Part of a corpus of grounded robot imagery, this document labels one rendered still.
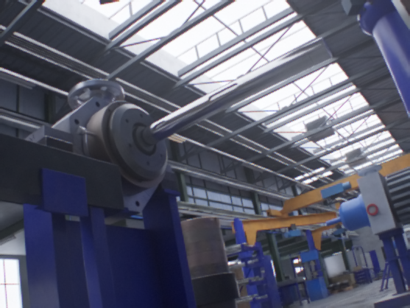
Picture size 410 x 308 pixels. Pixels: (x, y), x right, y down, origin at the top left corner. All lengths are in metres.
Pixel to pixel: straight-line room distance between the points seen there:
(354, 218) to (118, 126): 3.69
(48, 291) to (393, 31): 2.56
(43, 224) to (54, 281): 0.20
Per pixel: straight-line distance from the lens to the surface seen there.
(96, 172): 1.16
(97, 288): 1.08
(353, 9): 3.11
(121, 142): 1.49
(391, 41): 2.93
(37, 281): 1.40
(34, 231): 1.43
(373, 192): 4.65
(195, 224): 2.91
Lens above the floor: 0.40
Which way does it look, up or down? 21 degrees up
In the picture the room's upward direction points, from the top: 12 degrees counter-clockwise
